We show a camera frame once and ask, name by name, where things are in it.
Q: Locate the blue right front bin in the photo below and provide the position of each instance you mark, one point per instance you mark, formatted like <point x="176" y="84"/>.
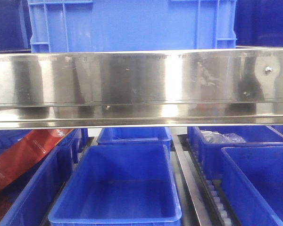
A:
<point x="252" y="182"/>

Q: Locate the clear plastic bag in bin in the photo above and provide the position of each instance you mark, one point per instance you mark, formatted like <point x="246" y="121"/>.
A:
<point x="216" y="137"/>

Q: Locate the red package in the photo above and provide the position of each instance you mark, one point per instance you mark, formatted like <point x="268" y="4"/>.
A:
<point x="30" y="150"/>

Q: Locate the blue right rear bin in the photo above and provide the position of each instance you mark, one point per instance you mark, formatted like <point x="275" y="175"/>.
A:
<point x="210" y="155"/>

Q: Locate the blue centre rear bin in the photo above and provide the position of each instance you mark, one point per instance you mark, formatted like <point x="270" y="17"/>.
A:
<point x="135" y="135"/>

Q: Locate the blue centre front bin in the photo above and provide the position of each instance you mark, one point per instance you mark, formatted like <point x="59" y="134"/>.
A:
<point x="120" y="185"/>

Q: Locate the large blue upper crate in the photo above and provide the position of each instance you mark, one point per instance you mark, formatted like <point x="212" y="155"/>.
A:
<point x="131" y="25"/>

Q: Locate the stainless steel shelf rail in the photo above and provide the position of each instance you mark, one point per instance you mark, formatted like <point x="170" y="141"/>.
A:
<point x="239" y="86"/>

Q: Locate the blue bin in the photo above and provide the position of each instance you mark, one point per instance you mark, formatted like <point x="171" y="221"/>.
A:
<point x="252" y="182"/>
<point x="210" y="155"/>
<point x="26" y="200"/>
<point x="120" y="185"/>
<point x="135" y="135"/>

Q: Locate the roller track rail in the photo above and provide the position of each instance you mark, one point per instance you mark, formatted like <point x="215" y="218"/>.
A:
<point x="202" y="201"/>

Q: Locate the blue left bin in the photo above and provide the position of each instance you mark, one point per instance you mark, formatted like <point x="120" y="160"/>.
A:
<point x="26" y="200"/>

